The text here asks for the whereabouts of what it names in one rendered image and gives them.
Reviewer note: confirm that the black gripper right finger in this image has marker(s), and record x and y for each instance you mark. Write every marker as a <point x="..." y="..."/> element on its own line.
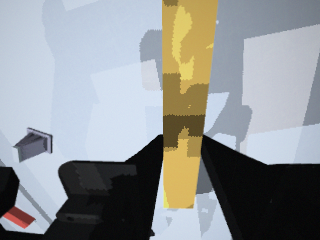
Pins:
<point x="248" y="190"/>

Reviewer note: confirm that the grey wedge on flat base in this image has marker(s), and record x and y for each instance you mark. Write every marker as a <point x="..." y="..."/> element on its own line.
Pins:
<point x="35" y="143"/>

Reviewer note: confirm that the yellow rectangular bar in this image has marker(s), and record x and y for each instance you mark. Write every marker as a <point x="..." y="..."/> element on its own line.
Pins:
<point x="188" y="30"/>

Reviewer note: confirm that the red rectangular block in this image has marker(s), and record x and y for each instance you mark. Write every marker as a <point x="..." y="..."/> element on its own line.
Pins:
<point x="19" y="217"/>

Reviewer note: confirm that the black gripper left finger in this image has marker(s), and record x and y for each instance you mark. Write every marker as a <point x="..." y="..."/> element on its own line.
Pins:
<point x="136" y="178"/>

